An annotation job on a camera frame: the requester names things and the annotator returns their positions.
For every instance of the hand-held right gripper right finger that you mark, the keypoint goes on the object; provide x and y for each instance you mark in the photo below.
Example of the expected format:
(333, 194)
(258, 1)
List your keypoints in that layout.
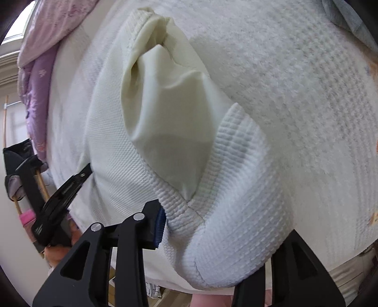
(298, 265)

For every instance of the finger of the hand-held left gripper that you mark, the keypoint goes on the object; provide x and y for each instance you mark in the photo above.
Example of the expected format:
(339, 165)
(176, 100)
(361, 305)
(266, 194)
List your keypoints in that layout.
(63, 194)
(29, 189)

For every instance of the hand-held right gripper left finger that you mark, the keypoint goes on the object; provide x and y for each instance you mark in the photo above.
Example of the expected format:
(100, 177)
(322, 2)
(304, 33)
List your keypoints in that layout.
(158, 227)

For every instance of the cream white knitted sweater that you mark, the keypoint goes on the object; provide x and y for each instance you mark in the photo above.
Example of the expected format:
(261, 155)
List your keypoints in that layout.
(183, 165)

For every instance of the dark cloth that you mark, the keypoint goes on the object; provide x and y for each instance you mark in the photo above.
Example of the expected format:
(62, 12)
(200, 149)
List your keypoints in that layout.
(16, 156)

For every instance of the bamboo rack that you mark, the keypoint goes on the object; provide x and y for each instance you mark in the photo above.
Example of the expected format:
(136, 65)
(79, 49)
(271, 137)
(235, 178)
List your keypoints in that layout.
(11, 147)

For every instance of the white printed cloth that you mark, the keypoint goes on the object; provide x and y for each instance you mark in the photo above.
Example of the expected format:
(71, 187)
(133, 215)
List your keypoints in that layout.
(153, 290)

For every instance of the white waffle blanket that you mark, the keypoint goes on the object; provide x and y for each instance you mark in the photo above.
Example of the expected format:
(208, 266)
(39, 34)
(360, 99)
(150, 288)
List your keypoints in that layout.
(310, 103)

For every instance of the grey cloth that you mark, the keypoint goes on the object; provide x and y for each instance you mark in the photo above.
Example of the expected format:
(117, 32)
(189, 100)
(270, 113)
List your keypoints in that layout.
(351, 20)

